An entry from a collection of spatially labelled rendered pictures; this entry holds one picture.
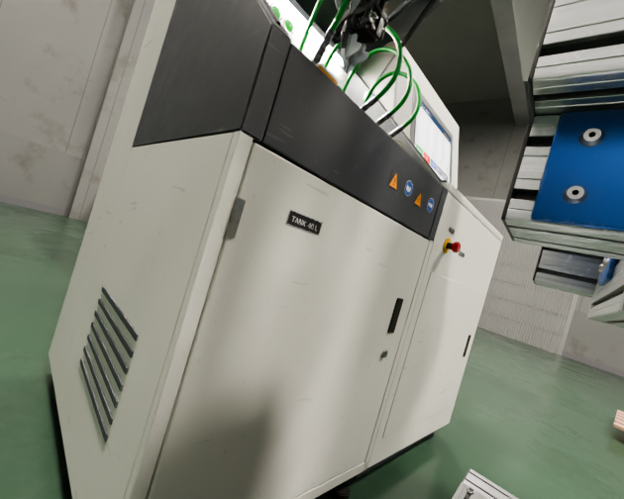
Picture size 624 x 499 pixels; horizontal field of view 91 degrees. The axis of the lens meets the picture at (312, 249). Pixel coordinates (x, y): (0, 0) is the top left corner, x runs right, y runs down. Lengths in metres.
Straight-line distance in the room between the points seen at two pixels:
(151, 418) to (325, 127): 0.53
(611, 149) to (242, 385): 0.55
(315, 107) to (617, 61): 0.39
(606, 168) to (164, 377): 0.52
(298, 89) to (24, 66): 6.84
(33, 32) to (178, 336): 7.08
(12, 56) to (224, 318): 6.93
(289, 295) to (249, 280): 0.10
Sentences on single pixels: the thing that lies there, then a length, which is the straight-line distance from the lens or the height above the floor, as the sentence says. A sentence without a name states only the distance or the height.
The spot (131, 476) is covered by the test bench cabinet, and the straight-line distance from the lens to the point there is 0.60.
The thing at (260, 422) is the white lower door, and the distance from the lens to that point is 0.66.
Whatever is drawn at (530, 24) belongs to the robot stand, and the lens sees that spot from 0.39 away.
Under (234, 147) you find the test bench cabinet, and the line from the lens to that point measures 0.47.
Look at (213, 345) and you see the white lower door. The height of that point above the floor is 0.47.
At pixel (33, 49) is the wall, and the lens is 7.35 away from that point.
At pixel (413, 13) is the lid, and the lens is 1.47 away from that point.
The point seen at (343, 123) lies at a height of 0.90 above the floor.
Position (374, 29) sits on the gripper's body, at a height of 1.25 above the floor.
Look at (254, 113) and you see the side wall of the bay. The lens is 0.49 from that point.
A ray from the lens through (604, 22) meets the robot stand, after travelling 0.31.
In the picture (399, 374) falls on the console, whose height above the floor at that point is 0.37.
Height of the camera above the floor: 0.65
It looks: level
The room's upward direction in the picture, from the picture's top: 17 degrees clockwise
